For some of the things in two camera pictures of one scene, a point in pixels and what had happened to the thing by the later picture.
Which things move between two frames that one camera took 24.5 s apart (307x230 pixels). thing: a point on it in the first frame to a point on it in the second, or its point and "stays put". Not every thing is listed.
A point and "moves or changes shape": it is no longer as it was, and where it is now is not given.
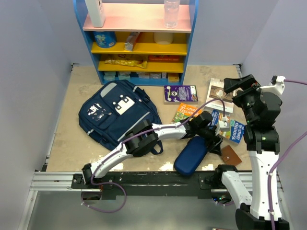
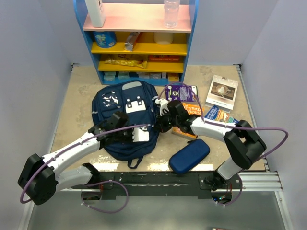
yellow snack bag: x=142 y=64 stays put
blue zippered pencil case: x=191 y=155 moves or changes shape
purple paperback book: x=176 y=94 stays put
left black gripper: x=215 y=148 to x=130 y=139
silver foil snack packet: x=130 y=41 stays put
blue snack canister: x=105 y=39 stays put
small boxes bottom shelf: x=172 y=77 stays put
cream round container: x=163 y=38 stays put
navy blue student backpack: x=114 y=109 moves or changes shape
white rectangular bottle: x=96 y=12 stays put
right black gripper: x=249 y=81 to x=160 y=125
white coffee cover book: x=216 y=91 stays put
